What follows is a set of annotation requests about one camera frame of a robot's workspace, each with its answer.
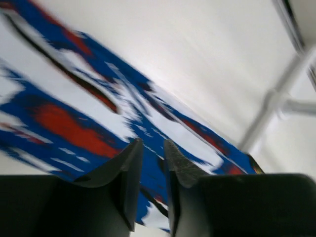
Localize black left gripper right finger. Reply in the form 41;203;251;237
164;140;212;237

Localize white metal clothes rack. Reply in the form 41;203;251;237
238;45;316;154

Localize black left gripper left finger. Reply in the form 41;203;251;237
74;139;143;232

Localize blue white red patterned trousers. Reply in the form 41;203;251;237
0;0;262;232

